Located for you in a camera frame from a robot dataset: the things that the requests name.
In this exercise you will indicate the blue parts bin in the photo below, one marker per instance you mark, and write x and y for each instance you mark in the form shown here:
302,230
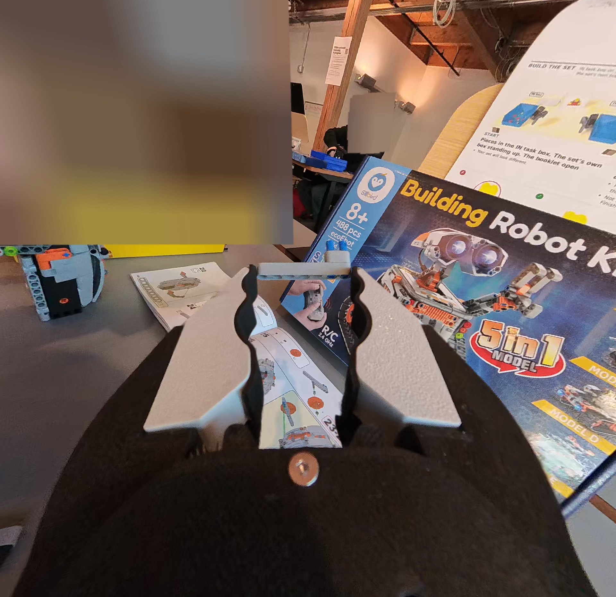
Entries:
329,160

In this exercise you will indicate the white instruction board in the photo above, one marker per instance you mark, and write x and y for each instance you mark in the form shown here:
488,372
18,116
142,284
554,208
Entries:
544,115

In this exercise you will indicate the partly built robot model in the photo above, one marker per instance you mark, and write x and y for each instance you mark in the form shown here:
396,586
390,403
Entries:
53,284

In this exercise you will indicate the wooden background table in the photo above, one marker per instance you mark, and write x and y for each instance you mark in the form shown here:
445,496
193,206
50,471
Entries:
322,173

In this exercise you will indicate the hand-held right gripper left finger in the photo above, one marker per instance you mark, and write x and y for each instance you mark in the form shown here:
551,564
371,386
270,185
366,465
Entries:
202,366

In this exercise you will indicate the wall lamp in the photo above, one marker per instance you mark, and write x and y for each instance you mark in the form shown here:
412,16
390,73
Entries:
406,107
366,81

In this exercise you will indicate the paper notice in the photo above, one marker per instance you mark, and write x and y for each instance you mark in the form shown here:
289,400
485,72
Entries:
338,60

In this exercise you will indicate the open instruction booklet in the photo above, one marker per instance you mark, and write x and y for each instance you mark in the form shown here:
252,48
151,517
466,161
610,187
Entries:
163,289

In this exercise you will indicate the grey desk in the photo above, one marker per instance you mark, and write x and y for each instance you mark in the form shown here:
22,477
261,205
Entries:
72,390

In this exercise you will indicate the robot kit box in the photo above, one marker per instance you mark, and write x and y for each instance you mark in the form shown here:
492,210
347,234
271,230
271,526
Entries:
505,293

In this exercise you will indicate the grey beam with blue pins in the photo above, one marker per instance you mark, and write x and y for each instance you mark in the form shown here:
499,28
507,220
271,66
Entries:
298,268

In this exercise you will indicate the wooden post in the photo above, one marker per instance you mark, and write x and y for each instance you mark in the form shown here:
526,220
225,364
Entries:
344,19

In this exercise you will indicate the light wooden rounded panel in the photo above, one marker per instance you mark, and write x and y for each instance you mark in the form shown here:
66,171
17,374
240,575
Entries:
462,135

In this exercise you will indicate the yellow board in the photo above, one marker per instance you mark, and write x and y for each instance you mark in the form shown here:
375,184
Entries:
168,251

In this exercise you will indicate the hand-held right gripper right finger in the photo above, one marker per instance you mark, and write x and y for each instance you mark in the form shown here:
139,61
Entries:
404,370

